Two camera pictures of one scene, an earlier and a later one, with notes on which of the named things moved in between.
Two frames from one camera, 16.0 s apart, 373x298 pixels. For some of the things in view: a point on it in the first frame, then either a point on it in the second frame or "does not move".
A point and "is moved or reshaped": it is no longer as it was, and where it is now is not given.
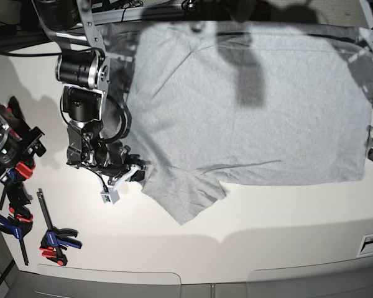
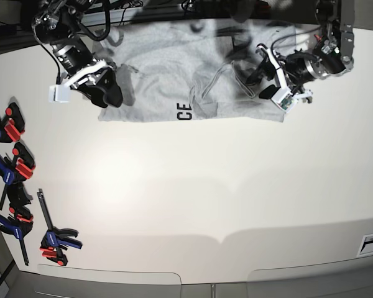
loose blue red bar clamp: (56, 241) does not move
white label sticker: (372, 244) does not move
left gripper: (86, 148) → (80, 67)
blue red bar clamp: (12, 180) → (20, 166)
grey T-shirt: (208, 102) is moved or reshaped
